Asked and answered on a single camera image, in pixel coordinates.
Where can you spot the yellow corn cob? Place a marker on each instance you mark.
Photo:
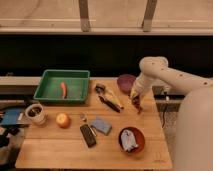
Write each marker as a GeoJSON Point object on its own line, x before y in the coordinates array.
{"type": "Point", "coordinates": [113, 98]}

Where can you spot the orange carrot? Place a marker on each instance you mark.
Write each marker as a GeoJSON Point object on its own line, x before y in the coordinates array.
{"type": "Point", "coordinates": [64, 90]}

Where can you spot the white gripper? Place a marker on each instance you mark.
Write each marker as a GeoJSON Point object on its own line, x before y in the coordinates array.
{"type": "Point", "coordinates": [135, 91]}

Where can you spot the dark red grape bunch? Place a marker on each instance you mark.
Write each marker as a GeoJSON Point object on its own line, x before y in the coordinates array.
{"type": "Point", "coordinates": [137, 104]}

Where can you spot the orange apple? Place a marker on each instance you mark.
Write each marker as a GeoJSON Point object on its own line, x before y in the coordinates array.
{"type": "Point", "coordinates": [63, 120]}

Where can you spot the metal window post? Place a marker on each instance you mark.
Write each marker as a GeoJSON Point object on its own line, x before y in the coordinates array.
{"type": "Point", "coordinates": [148, 16]}
{"type": "Point", "coordinates": [84, 15]}

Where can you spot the right metal window post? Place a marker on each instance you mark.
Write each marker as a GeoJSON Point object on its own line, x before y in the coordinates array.
{"type": "Point", "coordinates": [148, 16]}

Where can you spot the white cup with dark contents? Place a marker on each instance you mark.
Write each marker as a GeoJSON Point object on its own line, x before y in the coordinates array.
{"type": "Point", "coordinates": [35, 114]}

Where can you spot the black remote control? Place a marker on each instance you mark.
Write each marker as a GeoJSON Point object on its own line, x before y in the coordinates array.
{"type": "Point", "coordinates": [88, 135]}

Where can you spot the blue sponge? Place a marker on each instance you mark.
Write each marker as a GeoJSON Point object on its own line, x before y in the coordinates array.
{"type": "Point", "coordinates": [101, 125]}

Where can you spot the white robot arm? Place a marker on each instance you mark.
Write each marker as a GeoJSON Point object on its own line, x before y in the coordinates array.
{"type": "Point", "coordinates": [193, 147]}

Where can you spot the blue box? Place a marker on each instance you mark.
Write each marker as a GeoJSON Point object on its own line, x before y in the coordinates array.
{"type": "Point", "coordinates": [12, 116]}

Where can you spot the left metal window post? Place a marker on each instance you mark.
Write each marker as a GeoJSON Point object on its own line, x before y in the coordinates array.
{"type": "Point", "coordinates": [84, 15]}

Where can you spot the white crumpled cloth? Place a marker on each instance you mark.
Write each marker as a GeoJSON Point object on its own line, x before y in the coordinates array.
{"type": "Point", "coordinates": [128, 140]}

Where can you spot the green plastic tray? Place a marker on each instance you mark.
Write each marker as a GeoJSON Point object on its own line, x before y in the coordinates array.
{"type": "Point", "coordinates": [49, 88]}

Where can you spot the red bowl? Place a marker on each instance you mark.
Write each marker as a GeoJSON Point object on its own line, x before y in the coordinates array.
{"type": "Point", "coordinates": [140, 140]}

